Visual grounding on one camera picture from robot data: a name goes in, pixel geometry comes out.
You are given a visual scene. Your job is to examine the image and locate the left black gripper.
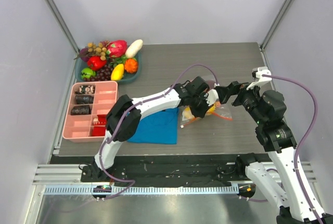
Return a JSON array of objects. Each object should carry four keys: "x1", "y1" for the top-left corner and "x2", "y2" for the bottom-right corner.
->
[{"x1": 189, "y1": 92, "x2": 213, "y2": 117}]

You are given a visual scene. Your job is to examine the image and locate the clear zip top bag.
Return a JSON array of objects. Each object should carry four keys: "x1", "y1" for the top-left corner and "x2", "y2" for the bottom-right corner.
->
[{"x1": 180, "y1": 101, "x2": 233, "y2": 128}]

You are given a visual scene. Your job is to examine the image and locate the yellow pear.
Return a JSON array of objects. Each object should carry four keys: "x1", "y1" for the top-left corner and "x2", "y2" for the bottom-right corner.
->
[{"x1": 182, "y1": 107, "x2": 195, "y2": 122}]

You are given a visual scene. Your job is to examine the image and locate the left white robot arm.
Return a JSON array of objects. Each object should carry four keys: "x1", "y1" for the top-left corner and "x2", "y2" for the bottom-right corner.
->
[{"x1": 92, "y1": 76, "x2": 219, "y2": 182}]

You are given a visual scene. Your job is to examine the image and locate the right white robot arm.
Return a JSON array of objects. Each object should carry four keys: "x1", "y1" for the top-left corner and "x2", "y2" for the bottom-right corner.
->
[{"x1": 214, "y1": 81, "x2": 332, "y2": 223}]

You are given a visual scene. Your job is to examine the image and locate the blue folded cloth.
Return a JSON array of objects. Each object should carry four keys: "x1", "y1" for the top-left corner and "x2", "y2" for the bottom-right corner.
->
[{"x1": 128, "y1": 108, "x2": 178, "y2": 145}]

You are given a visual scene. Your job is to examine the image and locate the orange persimmon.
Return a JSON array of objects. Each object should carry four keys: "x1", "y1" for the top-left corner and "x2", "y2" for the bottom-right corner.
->
[{"x1": 124, "y1": 58, "x2": 138, "y2": 74}]

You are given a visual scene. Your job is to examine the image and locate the white radish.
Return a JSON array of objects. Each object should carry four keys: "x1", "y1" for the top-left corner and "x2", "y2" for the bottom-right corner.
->
[{"x1": 125, "y1": 39, "x2": 144, "y2": 58}]

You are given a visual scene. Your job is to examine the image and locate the yellow mango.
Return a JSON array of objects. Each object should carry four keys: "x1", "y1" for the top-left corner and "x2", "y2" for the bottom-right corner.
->
[{"x1": 110, "y1": 63, "x2": 124, "y2": 81}]

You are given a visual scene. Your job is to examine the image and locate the pink dragon fruit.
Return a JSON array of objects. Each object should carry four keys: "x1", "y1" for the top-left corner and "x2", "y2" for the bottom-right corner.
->
[{"x1": 106, "y1": 40, "x2": 127, "y2": 58}]

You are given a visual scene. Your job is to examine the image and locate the purple grape bunch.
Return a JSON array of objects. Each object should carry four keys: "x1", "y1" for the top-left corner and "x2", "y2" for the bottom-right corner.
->
[{"x1": 85, "y1": 65, "x2": 113, "y2": 82}]

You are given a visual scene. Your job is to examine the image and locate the red bell pepper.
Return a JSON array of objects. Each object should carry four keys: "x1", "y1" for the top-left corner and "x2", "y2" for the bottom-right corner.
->
[{"x1": 87, "y1": 56, "x2": 107, "y2": 71}]

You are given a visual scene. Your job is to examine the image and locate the brown longan bunch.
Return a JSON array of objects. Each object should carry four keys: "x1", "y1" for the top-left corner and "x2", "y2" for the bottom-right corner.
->
[{"x1": 87, "y1": 42, "x2": 107, "y2": 60}]

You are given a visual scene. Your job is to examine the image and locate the red cloth items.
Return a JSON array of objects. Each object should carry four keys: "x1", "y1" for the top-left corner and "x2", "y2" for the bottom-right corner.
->
[{"x1": 91, "y1": 114, "x2": 107, "y2": 137}]

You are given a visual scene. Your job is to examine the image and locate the pink divided organizer tray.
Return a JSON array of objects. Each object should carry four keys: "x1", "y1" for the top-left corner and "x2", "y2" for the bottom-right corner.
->
[{"x1": 62, "y1": 81, "x2": 118, "y2": 143}]

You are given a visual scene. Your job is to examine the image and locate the green striped melon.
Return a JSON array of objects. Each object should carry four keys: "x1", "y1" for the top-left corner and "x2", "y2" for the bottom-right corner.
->
[{"x1": 80, "y1": 68, "x2": 96, "y2": 80}]

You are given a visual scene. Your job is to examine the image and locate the dark rolled socks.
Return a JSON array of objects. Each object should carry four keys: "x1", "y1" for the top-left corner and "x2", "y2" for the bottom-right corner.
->
[{"x1": 70, "y1": 85, "x2": 95, "y2": 115}]

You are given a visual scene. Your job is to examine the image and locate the teal fruit bowl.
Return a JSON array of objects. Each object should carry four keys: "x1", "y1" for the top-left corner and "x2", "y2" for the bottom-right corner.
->
[{"x1": 74, "y1": 51, "x2": 142, "y2": 84}]

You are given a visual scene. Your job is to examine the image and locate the purple onion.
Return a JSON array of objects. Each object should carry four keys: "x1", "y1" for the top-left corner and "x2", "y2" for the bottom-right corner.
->
[{"x1": 78, "y1": 48, "x2": 89, "y2": 62}]

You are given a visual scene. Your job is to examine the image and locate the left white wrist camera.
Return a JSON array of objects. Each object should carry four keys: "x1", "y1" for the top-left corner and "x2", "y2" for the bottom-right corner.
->
[{"x1": 206, "y1": 89, "x2": 219, "y2": 107}]

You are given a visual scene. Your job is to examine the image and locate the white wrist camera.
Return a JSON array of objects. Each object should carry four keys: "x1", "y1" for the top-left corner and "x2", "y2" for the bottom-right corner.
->
[
  {"x1": 206, "y1": 89, "x2": 219, "y2": 107},
  {"x1": 247, "y1": 67, "x2": 272, "y2": 90}
]

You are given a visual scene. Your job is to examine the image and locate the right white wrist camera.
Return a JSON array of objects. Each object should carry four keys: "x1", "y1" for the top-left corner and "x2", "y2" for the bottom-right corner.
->
[{"x1": 247, "y1": 67, "x2": 272, "y2": 90}]

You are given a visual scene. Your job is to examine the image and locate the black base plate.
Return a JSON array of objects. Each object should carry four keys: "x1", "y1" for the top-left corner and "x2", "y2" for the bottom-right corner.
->
[{"x1": 50, "y1": 153, "x2": 269, "y2": 188}]

